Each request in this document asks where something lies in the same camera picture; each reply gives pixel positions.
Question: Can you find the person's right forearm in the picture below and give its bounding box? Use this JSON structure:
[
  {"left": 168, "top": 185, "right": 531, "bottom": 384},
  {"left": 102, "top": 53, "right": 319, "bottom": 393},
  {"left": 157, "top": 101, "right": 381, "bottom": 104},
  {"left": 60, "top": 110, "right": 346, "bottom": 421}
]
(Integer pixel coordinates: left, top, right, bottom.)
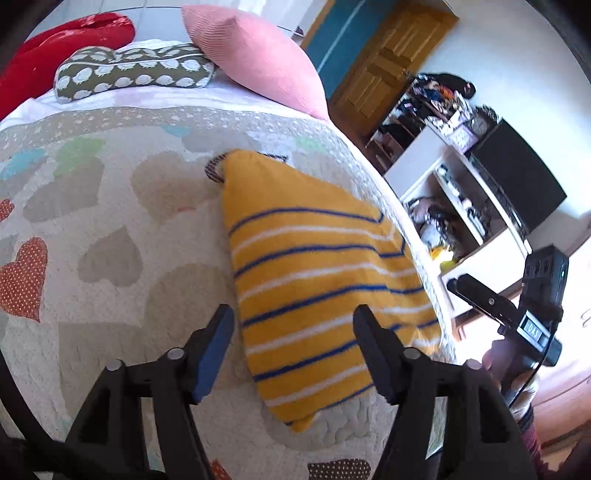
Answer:
[{"left": 512, "top": 392, "right": 551, "bottom": 464}]

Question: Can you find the person's right hand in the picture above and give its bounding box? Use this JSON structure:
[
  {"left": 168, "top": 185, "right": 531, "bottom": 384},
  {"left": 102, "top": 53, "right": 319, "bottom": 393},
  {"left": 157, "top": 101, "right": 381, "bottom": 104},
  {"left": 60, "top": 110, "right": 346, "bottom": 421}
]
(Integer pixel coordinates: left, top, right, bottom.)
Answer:
[{"left": 482, "top": 339, "right": 541, "bottom": 416}]

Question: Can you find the teal wall panel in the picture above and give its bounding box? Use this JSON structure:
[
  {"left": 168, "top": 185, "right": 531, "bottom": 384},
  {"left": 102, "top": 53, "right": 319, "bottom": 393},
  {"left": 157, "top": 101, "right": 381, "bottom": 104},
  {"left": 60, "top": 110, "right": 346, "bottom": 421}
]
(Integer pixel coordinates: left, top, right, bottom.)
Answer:
[{"left": 302, "top": 0, "right": 402, "bottom": 100}]

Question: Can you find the white shelf unit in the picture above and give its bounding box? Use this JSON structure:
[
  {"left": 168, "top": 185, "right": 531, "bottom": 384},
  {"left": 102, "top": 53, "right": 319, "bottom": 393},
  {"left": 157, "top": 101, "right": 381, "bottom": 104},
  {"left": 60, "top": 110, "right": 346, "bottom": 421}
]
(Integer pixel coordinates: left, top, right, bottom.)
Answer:
[{"left": 365, "top": 124, "right": 532, "bottom": 319}]

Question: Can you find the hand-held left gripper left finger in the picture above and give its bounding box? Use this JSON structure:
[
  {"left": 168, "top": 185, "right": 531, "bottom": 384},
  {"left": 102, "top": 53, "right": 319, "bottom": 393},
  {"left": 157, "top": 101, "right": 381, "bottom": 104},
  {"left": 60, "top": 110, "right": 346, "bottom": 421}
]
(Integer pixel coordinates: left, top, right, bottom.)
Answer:
[{"left": 65, "top": 304, "right": 236, "bottom": 480}]

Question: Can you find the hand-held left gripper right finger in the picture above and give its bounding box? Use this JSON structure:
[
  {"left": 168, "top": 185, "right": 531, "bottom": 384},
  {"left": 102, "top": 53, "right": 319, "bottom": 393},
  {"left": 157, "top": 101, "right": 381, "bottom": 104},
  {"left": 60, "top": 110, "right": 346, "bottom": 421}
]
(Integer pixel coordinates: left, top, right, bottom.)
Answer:
[{"left": 353, "top": 305, "right": 539, "bottom": 480}]

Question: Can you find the hedgehog print bolster pillow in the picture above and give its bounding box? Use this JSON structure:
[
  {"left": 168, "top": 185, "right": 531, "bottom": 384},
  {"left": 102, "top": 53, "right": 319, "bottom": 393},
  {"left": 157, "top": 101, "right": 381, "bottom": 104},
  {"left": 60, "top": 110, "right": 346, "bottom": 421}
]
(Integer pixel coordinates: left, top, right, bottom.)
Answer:
[{"left": 54, "top": 44, "right": 218, "bottom": 104}]

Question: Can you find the pile of clutter on shelf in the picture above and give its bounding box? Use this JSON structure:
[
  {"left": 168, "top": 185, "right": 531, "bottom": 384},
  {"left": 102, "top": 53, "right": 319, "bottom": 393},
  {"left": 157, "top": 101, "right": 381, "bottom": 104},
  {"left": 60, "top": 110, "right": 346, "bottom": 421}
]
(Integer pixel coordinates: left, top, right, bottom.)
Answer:
[{"left": 406, "top": 71, "right": 499, "bottom": 153}]

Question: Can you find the black television screen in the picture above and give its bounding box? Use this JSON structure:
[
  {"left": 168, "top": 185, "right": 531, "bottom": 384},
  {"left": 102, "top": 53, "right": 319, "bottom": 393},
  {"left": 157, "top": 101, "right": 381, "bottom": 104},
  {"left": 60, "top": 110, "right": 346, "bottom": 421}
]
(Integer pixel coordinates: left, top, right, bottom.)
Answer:
[{"left": 468, "top": 119, "right": 568, "bottom": 238}]

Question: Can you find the heart patterned quilt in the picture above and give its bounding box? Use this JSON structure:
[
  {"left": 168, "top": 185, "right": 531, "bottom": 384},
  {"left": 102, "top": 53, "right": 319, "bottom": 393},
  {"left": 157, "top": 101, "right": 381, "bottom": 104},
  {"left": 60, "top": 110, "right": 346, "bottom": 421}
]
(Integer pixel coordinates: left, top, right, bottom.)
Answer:
[{"left": 0, "top": 105, "right": 458, "bottom": 480}]

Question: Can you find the yellow striped knit sweater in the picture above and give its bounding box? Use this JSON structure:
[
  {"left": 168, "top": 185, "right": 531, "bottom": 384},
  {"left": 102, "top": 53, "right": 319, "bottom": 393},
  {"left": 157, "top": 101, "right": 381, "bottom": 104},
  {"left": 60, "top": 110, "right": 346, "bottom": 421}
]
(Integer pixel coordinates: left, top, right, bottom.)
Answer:
[{"left": 221, "top": 150, "right": 441, "bottom": 433}]

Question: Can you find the red patterned blanket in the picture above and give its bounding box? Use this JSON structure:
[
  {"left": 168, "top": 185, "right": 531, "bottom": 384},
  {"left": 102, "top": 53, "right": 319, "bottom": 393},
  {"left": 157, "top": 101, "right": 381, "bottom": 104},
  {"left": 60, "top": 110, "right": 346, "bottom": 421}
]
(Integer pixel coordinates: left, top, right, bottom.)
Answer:
[{"left": 0, "top": 13, "right": 136, "bottom": 121}]

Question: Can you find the pink pillow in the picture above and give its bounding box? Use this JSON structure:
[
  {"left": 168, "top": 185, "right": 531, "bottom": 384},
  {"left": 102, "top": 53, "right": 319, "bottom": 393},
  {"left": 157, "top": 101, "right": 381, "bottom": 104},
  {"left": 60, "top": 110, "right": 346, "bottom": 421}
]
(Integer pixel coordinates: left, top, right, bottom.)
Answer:
[{"left": 181, "top": 4, "right": 331, "bottom": 123}]

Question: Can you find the wooden door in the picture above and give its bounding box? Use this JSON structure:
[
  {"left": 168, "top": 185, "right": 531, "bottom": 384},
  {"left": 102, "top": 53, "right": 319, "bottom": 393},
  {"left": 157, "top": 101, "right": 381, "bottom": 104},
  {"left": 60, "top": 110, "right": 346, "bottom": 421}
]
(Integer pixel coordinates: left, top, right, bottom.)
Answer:
[{"left": 328, "top": 2, "right": 460, "bottom": 134}]

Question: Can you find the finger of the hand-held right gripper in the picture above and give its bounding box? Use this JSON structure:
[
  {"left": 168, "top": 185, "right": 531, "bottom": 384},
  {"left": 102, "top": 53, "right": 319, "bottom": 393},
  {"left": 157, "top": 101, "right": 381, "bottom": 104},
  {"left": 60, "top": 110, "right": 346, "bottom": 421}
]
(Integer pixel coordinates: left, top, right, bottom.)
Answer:
[{"left": 447, "top": 274, "right": 520, "bottom": 330}]

